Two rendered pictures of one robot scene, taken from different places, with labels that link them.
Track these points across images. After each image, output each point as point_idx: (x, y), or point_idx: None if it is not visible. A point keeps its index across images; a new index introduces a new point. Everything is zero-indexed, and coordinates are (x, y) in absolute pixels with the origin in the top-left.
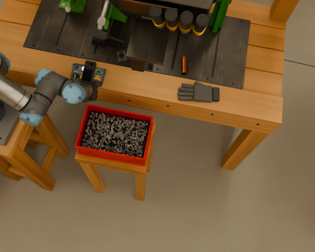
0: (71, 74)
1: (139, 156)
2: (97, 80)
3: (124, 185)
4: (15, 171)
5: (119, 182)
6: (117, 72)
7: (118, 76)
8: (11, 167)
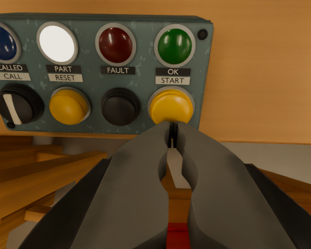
0: None
1: None
2: (209, 155)
3: (188, 186)
4: (35, 219)
5: (181, 184)
6: (260, 25)
7: (272, 52)
8: (27, 215)
